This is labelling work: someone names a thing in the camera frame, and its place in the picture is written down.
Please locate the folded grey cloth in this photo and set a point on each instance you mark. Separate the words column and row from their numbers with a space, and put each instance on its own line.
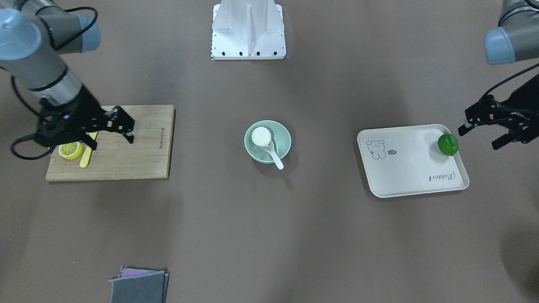
column 134, row 285

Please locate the yellow plastic knife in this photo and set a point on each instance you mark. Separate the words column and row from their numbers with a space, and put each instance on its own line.
column 87, row 152

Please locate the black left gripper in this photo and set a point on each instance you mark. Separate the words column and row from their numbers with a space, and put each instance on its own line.
column 525, row 99

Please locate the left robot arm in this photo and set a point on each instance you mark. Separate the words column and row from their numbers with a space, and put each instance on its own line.
column 516, row 38

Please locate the white ceramic spoon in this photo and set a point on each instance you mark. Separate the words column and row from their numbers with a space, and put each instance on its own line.
column 270, row 148

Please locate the white steamed bun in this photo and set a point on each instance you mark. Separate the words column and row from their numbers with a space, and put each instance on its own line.
column 261, row 136

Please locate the light green bowl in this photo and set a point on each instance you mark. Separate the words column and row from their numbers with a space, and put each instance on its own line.
column 281, row 138

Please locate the bamboo cutting board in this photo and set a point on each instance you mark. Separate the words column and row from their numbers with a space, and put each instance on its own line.
column 147, row 157

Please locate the lemon slice near handle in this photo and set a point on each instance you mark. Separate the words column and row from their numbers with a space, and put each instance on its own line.
column 71, row 151

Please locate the white rabbit tray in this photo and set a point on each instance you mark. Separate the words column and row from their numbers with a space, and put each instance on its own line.
column 402, row 161

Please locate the white metal camera mount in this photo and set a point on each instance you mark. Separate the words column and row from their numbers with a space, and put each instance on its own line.
column 248, row 30

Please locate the green lime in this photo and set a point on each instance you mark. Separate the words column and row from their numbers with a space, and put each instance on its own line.
column 448, row 144

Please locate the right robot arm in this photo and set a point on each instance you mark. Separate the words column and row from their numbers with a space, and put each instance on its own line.
column 34, row 35

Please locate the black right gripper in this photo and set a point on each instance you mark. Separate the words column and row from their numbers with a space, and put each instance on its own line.
column 89, row 107

